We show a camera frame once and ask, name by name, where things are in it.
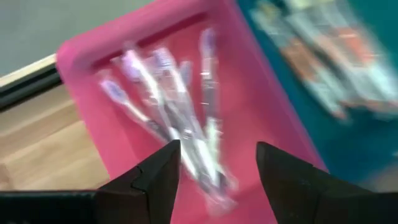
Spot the blue plastic bin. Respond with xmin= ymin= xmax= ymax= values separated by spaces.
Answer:
xmin=236 ymin=0 xmax=398 ymax=187

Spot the red plastic bin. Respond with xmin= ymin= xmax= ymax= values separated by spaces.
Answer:
xmin=55 ymin=0 xmax=329 ymax=224

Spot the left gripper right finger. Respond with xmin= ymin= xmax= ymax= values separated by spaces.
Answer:
xmin=256 ymin=141 xmax=371 ymax=224

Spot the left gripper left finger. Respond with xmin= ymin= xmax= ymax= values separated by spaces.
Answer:
xmin=99 ymin=139 xmax=182 ymax=224

